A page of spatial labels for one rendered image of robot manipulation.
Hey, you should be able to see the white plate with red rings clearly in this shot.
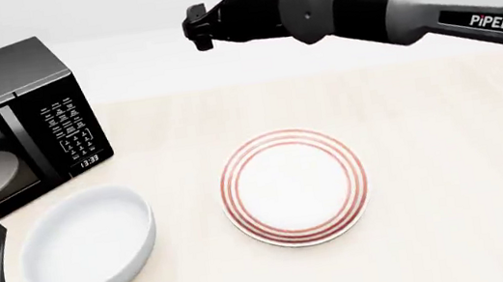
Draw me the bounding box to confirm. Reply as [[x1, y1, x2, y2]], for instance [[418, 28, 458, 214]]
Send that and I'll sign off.
[[212, 118, 377, 258]]

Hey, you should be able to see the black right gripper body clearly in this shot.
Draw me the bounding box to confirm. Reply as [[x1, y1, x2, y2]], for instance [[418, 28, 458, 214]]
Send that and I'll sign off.
[[179, 1, 221, 54]]

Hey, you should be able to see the white bowl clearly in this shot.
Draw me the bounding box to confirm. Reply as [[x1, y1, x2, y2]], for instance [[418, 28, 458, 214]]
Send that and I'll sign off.
[[12, 178, 164, 282]]

